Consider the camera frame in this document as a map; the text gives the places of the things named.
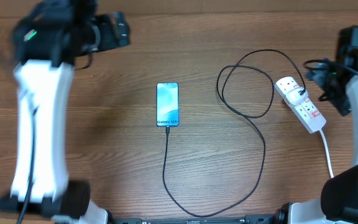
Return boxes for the white charger plug adapter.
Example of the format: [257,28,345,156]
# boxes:
[285,87,308,107]

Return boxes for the white power strip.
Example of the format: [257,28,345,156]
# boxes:
[275,77,326,134]

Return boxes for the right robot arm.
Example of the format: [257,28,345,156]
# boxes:
[264,26,358,223]

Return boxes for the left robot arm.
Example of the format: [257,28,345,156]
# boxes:
[0,1,130,223]

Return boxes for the Galaxy S24+ smartphone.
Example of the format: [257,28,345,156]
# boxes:
[156,82,180,127]

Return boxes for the black USB charging cable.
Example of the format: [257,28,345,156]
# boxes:
[162,49,307,218]

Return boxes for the white power strip cord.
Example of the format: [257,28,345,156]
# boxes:
[318,128,335,179]

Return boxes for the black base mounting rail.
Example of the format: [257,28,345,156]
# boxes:
[112,214,274,224]

